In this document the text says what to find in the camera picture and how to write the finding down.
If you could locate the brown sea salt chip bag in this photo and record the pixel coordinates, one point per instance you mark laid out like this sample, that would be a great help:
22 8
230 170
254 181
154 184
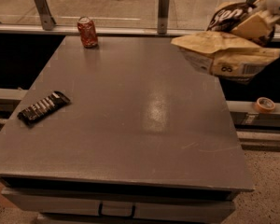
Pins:
220 53

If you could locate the red coke can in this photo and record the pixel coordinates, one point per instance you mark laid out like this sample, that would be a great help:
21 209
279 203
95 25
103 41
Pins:
87 32

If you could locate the orange tape roll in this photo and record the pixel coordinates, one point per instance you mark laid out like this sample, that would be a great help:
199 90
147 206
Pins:
265 105

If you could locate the black snack bar wrapper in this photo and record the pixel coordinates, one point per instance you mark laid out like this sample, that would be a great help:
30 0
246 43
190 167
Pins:
43 108

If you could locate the grey table drawer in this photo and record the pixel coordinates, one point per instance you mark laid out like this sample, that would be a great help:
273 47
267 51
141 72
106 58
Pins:
71 207

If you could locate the middle metal railing bracket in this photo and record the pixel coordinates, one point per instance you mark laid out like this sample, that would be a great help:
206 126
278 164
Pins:
163 12

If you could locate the left metal railing bracket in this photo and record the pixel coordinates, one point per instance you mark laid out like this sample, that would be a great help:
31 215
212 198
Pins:
47 21

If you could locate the black drawer handle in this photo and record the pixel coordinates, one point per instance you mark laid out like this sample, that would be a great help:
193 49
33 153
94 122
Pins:
114 209

